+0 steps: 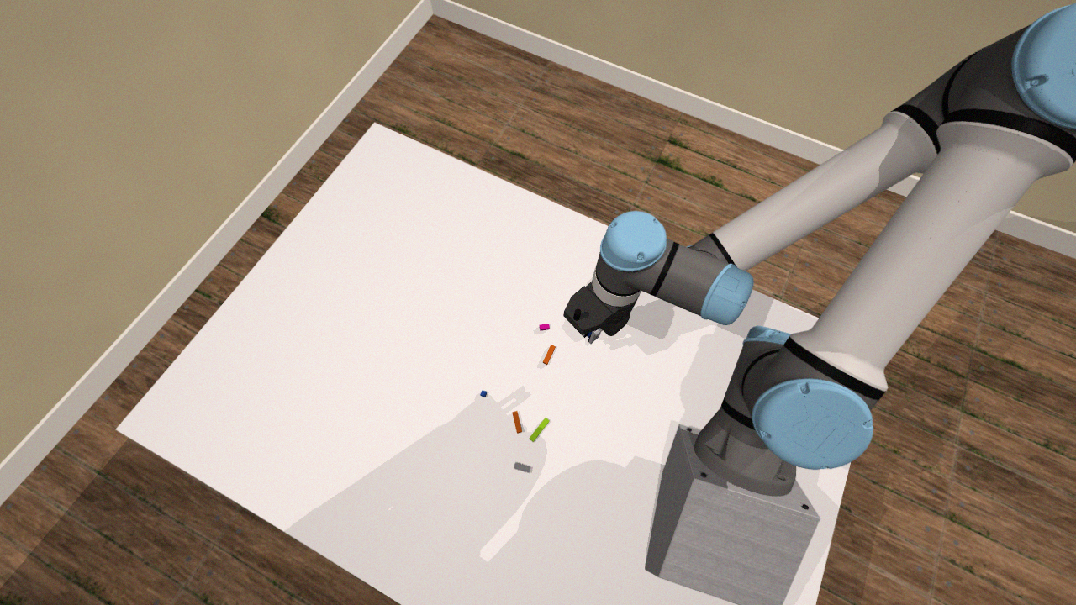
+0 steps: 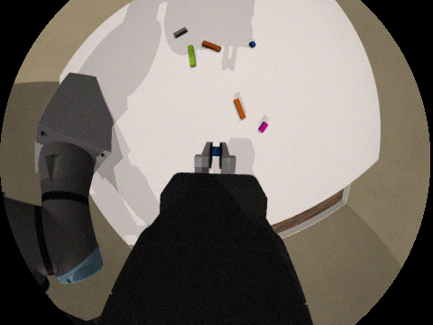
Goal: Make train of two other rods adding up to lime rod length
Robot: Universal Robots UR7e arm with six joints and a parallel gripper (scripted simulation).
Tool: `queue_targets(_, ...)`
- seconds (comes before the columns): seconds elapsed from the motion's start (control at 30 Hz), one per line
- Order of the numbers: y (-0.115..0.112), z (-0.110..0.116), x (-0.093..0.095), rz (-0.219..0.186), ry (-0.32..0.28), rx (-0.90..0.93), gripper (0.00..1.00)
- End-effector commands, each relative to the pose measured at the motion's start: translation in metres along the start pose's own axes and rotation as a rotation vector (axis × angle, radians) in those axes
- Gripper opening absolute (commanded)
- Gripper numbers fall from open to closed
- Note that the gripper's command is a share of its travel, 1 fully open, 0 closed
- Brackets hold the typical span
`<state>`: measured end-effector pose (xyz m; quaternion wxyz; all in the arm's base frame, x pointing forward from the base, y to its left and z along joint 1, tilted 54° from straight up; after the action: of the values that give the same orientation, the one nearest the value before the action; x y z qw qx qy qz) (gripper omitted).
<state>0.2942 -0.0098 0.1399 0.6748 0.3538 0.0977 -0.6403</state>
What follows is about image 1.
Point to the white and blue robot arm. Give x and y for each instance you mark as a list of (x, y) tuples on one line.
[(812, 410)]

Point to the lime green rod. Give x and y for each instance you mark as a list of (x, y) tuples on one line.
[(539, 429)]

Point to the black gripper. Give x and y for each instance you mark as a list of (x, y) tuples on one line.
[(593, 309)]

